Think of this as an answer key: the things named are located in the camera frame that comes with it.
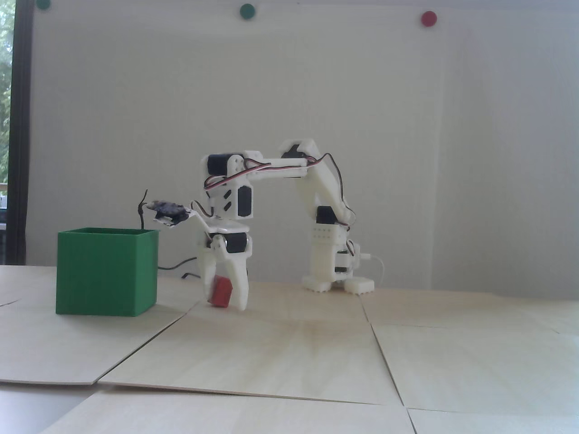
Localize green open box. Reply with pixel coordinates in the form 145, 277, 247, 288
56, 228, 160, 317

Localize red block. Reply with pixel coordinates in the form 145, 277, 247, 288
209, 275, 234, 309

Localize dark window frame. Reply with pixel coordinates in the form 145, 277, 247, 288
10, 0, 34, 266

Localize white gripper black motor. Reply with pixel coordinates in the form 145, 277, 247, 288
197, 220, 254, 311

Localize glass window pane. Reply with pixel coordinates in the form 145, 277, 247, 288
0, 0, 16, 266

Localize light plywood board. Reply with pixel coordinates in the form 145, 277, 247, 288
0, 266, 204, 386
360, 289, 561, 335
406, 407, 579, 434
370, 322, 579, 415
183, 278, 372, 324
97, 316, 404, 406
40, 390, 422, 434

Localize white power cable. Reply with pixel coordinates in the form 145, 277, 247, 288
367, 254, 386, 290

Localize black wrist camera board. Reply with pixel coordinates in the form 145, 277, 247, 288
146, 199, 193, 226

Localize black camera cable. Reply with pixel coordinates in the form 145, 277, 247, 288
137, 189, 202, 281

